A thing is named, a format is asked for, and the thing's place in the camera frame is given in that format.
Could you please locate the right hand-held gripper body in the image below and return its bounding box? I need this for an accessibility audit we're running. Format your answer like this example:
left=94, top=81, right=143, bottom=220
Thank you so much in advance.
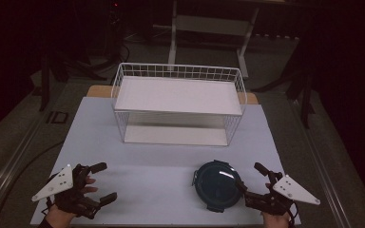
left=242, top=171, right=321, bottom=217

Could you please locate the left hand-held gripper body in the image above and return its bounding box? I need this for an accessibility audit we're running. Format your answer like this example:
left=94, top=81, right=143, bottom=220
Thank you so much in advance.
left=31, top=162, right=103, bottom=220

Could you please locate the dark teal round lidded container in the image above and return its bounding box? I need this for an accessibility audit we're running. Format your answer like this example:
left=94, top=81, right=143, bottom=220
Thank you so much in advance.
left=192, top=159, right=245, bottom=214

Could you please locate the person's left hand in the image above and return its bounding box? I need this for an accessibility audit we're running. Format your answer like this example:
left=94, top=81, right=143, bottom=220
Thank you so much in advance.
left=46, top=175, right=99, bottom=228

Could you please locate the person's right hand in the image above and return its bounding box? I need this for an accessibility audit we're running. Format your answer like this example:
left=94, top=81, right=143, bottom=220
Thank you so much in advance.
left=260, top=182, right=291, bottom=228

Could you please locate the white table mat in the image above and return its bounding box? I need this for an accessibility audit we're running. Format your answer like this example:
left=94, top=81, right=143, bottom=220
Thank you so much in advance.
left=29, top=96, right=302, bottom=226

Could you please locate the black square floor box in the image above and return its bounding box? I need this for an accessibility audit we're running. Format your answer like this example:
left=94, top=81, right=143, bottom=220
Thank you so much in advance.
left=45, top=110, right=69, bottom=125

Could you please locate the black metal stand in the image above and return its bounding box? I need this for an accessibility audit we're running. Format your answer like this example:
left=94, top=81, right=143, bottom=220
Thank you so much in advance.
left=252, top=37, right=317, bottom=130
left=38, top=44, right=69, bottom=112

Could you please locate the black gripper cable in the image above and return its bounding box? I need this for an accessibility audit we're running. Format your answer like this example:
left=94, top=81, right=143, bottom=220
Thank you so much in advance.
left=285, top=202, right=299, bottom=228

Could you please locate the metal floor rail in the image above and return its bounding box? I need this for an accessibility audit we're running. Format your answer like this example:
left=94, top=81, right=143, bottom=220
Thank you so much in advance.
left=0, top=115, right=47, bottom=219
left=288, top=94, right=354, bottom=228

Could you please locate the black floor cable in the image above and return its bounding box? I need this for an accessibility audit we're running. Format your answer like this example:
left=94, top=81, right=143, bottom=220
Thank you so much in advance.
left=0, top=141, right=65, bottom=228

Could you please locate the white wire shelf rack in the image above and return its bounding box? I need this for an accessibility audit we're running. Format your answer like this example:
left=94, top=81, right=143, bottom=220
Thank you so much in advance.
left=110, top=62, right=248, bottom=147

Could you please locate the white metal desk frame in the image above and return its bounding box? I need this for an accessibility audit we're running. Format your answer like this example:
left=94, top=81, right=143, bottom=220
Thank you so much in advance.
left=166, top=0, right=261, bottom=79

